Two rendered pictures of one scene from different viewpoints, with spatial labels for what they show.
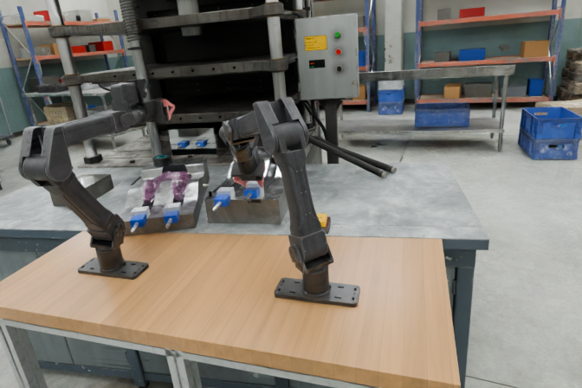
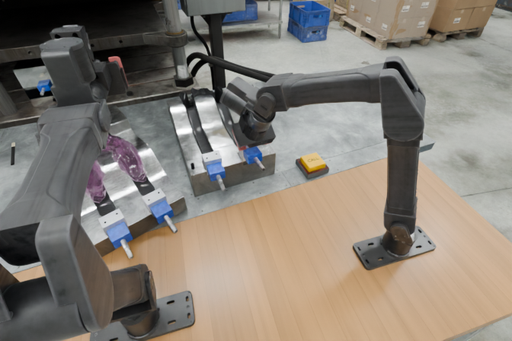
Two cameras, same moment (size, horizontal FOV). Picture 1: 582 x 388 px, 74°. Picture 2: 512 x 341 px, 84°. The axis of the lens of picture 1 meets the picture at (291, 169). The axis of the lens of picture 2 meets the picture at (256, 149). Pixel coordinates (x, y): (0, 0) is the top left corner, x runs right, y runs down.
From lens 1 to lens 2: 81 cm
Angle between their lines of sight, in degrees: 36
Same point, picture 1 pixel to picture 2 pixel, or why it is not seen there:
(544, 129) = (309, 20)
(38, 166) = (59, 329)
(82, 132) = (78, 186)
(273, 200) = (270, 154)
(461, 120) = (251, 15)
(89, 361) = not seen: outside the picture
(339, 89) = (228, 2)
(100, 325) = not seen: outside the picture
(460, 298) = not seen: hidden behind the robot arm
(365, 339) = (477, 280)
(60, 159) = (97, 281)
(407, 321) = (478, 246)
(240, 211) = (234, 175)
